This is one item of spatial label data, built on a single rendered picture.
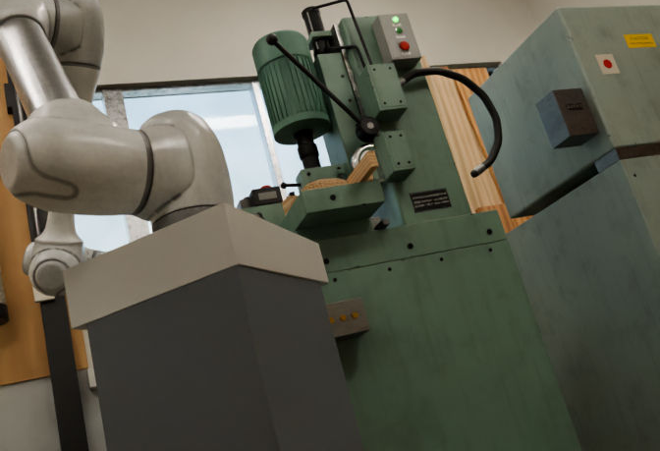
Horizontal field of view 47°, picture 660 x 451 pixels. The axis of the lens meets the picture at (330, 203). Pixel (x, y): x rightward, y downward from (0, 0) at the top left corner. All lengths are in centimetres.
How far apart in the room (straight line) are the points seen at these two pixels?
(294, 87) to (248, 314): 119
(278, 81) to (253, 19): 185
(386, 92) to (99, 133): 107
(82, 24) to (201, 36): 210
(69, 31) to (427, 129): 104
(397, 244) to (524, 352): 43
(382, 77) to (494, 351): 82
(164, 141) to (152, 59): 248
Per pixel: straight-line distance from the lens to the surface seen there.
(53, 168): 128
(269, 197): 205
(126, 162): 131
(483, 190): 396
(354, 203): 185
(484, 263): 205
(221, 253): 118
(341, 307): 177
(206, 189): 135
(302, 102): 221
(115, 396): 128
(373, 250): 193
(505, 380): 199
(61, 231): 174
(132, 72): 377
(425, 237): 200
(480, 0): 480
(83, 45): 188
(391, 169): 207
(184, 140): 138
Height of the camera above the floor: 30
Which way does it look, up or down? 18 degrees up
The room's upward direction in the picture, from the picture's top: 16 degrees counter-clockwise
